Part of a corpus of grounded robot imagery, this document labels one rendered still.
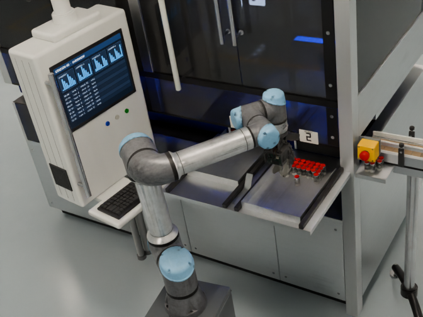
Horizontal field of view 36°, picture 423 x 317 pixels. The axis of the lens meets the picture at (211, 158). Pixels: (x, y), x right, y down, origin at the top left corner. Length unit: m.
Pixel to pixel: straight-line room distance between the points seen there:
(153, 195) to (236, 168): 0.74
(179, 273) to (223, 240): 1.24
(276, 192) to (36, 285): 1.74
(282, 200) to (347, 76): 0.55
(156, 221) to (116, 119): 0.80
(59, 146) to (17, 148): 2.44
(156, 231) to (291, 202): 0.62
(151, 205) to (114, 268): 1.64
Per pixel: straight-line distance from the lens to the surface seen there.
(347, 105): 2.61
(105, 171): 3.00
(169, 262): 2.27
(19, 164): 5.04
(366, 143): 2.69
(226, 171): 2.86
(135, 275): 3.76
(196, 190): 2.78
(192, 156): 2.04
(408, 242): 3.12
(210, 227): 3.45
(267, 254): 3.35
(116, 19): 2.86
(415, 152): 2.82
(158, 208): 2.25
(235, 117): 2.19
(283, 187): 2.73
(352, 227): 2.97
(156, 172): 2.02
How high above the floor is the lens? 2.53
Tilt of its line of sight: 34 degrees down
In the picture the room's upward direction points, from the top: 10 degrees counter-clockwise
